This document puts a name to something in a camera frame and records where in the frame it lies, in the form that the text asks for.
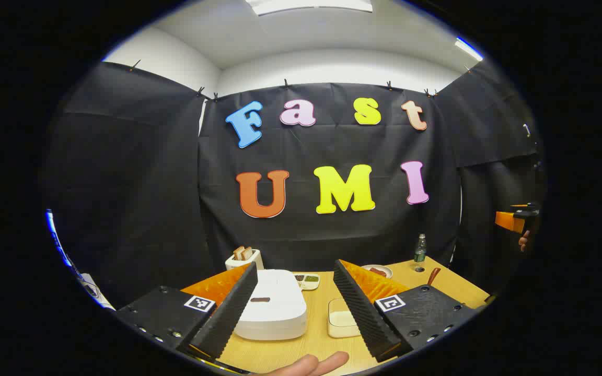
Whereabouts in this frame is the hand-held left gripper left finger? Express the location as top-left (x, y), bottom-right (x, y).
top-left (115, 261), bottom-right (259, 363)

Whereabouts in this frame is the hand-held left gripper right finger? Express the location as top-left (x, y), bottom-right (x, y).
top-left (332, 259), bottom-right (482, 363)

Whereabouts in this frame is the white rice cooker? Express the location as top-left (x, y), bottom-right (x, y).
top-left (233, 269), bottom-right (308, 341)

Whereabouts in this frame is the clear plastic box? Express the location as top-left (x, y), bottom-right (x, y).
top-left (327, 298), bottom-right (362, 338)

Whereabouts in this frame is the white plate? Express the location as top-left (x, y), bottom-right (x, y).
top-left (361, 264), bottom-right (393, 279)

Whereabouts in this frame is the white toaster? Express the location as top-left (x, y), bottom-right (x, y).
top-left (225, 249), bottom-right (264, 271)

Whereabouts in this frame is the white divided sauce dish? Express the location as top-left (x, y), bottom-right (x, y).
top-left (293, 273), bottom-right (321, 291)

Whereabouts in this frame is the black backdrop cloth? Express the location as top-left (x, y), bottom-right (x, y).
top-left (45, 60), bottom-right (547, 309)

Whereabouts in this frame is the white device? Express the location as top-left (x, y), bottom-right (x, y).
top-left (76, 272), bottom-right (116, 311)

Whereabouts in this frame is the small ceiling light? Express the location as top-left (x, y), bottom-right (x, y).
top-left (455, 37), bottom-right (484, 62)

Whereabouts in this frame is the lit display screen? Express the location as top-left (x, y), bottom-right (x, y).
top-left (45, 209), bottom-right (79, 275)

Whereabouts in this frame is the large ceiling light panel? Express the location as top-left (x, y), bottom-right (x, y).
top-left (245, 0), bottom-right (374, 16)

